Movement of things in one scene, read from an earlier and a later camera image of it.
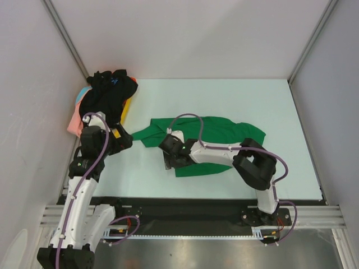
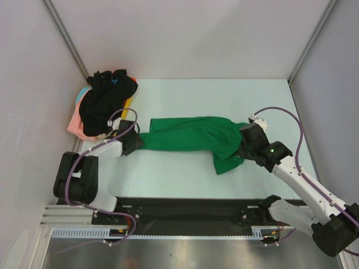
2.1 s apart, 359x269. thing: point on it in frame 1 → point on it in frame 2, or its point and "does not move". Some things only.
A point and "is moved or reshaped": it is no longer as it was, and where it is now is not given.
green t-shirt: (220, 130) is moved or reshaped
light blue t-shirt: (82, 93) does not move
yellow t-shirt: (123, 115) does not move
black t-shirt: (108, 94) does not move
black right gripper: (169, 160) → (247, 148)
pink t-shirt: (76, 125) does not move
